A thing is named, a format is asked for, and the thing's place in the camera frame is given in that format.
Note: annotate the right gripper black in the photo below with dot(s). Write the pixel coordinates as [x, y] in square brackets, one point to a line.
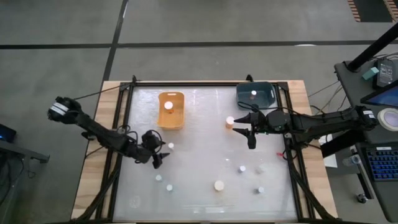
[261, 123]

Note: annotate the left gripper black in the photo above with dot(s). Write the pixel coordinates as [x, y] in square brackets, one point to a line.
[148, 152]

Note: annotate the amber pill bottle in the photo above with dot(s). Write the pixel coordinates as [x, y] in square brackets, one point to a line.
[168, 105]
[229, 120]

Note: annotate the pink pill bottle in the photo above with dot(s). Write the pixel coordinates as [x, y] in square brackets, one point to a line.
[254, 92]

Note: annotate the small white cylinder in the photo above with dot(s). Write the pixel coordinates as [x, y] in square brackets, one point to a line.
[242, 168]

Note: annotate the grey translucent pill bottle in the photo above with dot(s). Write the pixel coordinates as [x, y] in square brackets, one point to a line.
[259, 170]

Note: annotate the cream round disc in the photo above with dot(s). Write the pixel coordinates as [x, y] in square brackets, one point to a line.
[219, 185]

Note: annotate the grey bottle with red pills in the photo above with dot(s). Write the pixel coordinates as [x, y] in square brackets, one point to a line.
[260, 189]

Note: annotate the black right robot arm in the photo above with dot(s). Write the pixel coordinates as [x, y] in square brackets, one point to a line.
[311, 123]

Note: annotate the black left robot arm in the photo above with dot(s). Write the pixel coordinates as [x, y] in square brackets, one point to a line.
[99, 132]

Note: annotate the orange plastic bin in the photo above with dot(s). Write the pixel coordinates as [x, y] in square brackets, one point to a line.
[177, 121]

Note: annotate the teal plastic bin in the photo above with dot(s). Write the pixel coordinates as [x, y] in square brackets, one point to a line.
[264, 93]

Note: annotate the small grey-white cylinder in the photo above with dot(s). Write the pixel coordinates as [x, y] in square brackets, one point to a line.
[159, 177]

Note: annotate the small white cap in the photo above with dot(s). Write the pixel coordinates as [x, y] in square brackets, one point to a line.
[169, 187]

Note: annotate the red tag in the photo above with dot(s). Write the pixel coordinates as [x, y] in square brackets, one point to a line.
[279, 153]

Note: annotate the white paper sheet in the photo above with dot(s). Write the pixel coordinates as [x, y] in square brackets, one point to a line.
[329, 160]

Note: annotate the black stand beam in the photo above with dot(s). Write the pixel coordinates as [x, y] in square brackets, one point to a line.
[342, 141]

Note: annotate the dark grey workstation desk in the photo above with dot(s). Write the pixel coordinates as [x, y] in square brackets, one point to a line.
[351, 93]

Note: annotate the clear plastic water bottle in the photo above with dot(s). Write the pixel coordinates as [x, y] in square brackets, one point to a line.
[353, 160]

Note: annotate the white tape roll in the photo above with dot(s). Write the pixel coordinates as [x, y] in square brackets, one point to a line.
[380, 118]

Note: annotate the small teal container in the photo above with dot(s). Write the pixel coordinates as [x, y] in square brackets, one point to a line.
[370, 73]

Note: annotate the black caster wheel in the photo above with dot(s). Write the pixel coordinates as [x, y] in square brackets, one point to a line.
[361, 198]

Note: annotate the grey cart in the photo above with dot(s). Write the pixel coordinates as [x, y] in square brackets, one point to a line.
[18, 149]

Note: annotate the tablet with blue screen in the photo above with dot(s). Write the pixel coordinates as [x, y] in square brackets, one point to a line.
[385, 96]

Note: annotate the black backlit keyboard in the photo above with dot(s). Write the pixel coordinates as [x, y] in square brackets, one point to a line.
[384, 163]

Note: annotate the black electronic device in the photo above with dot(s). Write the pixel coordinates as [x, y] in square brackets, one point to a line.
[384, 73]

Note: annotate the black stand pole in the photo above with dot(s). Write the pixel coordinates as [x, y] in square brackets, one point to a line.
[373, 48]

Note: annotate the black device with blue light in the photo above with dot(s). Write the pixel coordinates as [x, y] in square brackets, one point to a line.
[6, 133]

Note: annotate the black mat with orange stripes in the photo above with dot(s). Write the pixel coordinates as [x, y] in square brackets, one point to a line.
[373, 9]

